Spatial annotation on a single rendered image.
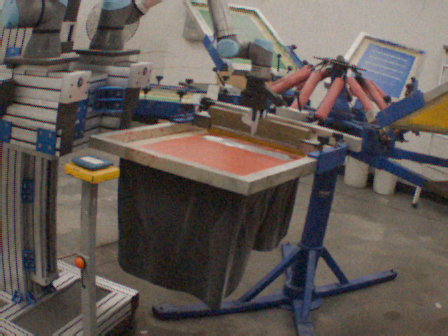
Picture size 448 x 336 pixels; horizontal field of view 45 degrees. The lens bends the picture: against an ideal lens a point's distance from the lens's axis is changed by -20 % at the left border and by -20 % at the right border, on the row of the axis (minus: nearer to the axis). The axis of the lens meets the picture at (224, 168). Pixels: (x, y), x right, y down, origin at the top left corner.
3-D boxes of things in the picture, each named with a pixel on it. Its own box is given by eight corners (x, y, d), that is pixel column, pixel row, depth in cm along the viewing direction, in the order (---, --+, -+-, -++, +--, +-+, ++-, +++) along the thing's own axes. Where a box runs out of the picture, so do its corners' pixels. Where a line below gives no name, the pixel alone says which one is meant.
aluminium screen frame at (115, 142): (247, 195, 173) (249, 181, 172) (88, 147, 199) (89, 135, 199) (343, 159, 240) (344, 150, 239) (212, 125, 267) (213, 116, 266)
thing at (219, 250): (218, 313, 193) (240, 184, 183) (110, 267, 214) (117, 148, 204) (223, 310, 196) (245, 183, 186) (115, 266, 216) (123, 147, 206)
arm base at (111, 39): (82, 49, 224) (86, 26, 222) (99, 47, 239) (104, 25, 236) (112, 51, 220) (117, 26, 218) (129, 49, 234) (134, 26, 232)
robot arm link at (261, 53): (254, 37, 233) (276, 41, 232) (250, 63, 236) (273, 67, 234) (250, 37, 226) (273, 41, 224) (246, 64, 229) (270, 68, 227)
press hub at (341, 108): (312, 320, 306) (364, 62, 275) (249, 302, 324) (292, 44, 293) (338, 297, 340) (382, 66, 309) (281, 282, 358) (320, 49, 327)
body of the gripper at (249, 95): (248, 105, 241) (252, 74, 238) (268, 110, 237) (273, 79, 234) (238, 106, 234) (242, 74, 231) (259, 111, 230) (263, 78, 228)
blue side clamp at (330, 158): (317, 174, 214) (320, 154, 212) (304, 171, 216) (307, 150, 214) (344, 163, 239) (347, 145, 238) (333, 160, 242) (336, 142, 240)
